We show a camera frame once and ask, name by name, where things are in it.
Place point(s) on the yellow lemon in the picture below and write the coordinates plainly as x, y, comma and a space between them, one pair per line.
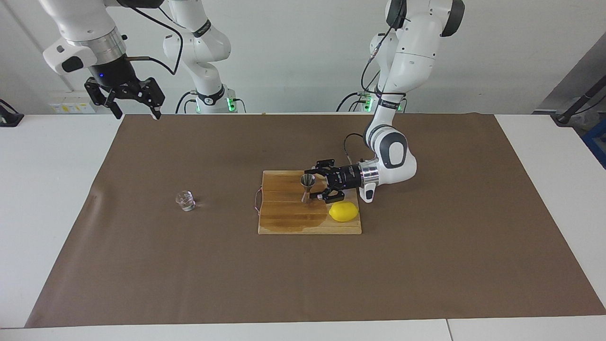
343, 211

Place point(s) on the blue crate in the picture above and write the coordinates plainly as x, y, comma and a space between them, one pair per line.
597, 142

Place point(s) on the small clear glass cup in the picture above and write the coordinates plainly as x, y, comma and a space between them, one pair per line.
185, 201

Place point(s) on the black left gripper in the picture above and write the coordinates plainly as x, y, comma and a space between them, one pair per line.
349, 177

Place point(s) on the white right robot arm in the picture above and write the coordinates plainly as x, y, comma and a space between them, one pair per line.
199, 47

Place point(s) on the wooden cutting board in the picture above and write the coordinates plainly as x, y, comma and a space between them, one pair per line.
284, 218

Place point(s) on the black clamp mount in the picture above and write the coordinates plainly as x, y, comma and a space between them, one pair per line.
9, 118

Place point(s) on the black stand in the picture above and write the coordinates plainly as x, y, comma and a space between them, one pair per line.
565, 116

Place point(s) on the white wall socket strip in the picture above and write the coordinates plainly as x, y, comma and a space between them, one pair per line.
71, 108

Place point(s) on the brown table mat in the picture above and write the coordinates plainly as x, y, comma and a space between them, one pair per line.
189, 284

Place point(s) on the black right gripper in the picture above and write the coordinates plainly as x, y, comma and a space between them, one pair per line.
113, 73

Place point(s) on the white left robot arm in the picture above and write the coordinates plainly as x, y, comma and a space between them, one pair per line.
412, 52

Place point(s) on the steel double jigger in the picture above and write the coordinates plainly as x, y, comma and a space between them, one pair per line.
307, 180

